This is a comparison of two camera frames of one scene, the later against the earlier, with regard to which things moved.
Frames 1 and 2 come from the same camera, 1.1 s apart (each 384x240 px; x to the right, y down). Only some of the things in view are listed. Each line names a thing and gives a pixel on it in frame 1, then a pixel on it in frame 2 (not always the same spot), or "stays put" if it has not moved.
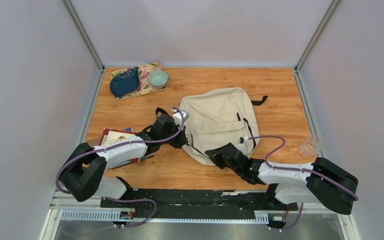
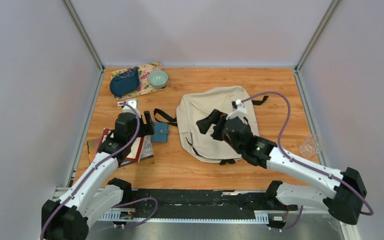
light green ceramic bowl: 158,79 stays put
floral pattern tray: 144,86 stays put
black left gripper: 181,140 to 147,129
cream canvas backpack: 220,116 stays put
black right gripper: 216,156 to 204,125
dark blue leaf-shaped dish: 125,82 stays put
